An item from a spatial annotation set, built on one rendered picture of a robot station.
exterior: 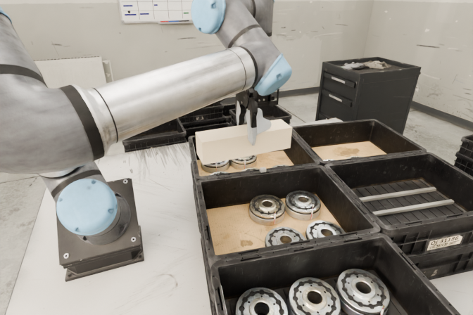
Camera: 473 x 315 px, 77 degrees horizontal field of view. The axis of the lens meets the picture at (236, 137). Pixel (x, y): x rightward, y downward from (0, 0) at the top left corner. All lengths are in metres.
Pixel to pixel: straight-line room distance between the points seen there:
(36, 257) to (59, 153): 0.79
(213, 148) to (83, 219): 0.32
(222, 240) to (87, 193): 0.35
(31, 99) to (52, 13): 3.45
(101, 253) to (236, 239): 0.38
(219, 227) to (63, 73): 3.14
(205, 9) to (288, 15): 3.82
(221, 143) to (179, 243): 0.42
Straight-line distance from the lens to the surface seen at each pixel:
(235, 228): 0.85
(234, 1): 0.59
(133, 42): 3.80
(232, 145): 0.72
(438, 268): 1.03
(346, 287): 0.73
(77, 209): 0.74
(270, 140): 0.76
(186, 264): 0.96
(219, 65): 0.46
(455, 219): 0.90
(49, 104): 0.37
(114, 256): 0.97
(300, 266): 0.71
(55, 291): 1.01
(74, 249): 0.97
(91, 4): 3.76
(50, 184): 0.80
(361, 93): 2.40
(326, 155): 1.24
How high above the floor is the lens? 1.42
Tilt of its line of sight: 26 degrees down
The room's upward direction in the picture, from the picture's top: straight up
